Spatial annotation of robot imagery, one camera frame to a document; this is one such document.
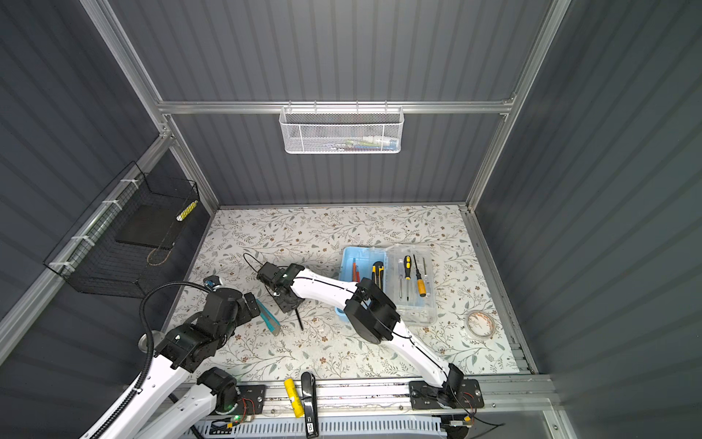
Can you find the black wire basket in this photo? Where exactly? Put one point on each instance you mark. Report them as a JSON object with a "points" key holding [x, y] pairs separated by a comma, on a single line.
{"points": [[92, 262]]}

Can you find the yellow tube in basket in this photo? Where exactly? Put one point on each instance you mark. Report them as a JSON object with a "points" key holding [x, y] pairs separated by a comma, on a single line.
{"points": [[186, 211]]}

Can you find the white wire mesh basket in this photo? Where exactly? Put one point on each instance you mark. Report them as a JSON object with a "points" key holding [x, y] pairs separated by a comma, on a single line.
{"points": [[353, 133]]}

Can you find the clear handle screwdriver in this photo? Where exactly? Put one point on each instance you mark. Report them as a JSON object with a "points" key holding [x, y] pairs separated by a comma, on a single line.
{"points": [[400, 280]]}

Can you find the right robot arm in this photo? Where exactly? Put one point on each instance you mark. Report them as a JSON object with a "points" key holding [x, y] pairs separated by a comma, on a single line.
{"points": [[374, 317]]}

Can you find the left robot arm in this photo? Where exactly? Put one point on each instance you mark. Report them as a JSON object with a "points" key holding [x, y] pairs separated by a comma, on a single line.
{"points": [[169, 363]]}

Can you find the yellow marker on rail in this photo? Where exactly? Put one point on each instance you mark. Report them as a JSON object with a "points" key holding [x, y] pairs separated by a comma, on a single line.
{"points": [[294, 398]]}

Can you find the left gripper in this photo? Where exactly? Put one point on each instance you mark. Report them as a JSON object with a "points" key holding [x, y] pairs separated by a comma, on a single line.
{"points": [[245, 314]]}

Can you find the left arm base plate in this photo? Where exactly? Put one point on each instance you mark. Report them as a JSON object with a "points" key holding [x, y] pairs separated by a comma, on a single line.
{"points": [[242, 400]]}

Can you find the teal tool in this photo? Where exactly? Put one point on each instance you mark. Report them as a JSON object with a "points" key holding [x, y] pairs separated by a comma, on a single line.
{"points": [[271, 322]]}

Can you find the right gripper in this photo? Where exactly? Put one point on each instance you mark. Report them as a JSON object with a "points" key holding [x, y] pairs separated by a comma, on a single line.
{"points": [[285, 307]]}

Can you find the black handle tool on rail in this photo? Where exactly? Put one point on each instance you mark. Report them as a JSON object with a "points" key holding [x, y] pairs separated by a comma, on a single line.
{"points": [[309, 403]]}

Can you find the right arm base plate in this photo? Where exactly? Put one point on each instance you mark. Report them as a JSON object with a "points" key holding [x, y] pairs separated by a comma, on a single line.
{"points": [[468, 395]]}

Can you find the black yellow screwdriver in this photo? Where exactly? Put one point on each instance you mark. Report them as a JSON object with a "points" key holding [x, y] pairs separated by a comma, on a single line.
{"points": [[407, 266]]}

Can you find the black pad in basket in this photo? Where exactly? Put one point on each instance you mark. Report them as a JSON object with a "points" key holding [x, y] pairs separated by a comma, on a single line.
{"points": [[151, 227]]}

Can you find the blue plastic tool box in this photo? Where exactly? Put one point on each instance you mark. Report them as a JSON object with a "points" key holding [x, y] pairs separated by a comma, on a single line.
{"points": [[418, 311]]}

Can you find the clear tape roll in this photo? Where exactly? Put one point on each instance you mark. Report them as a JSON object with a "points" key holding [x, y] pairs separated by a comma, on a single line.
{"points": [[480, 325]]}

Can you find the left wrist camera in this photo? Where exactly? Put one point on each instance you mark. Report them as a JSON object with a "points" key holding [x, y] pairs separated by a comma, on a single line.
{"points": [[212, 282]]}

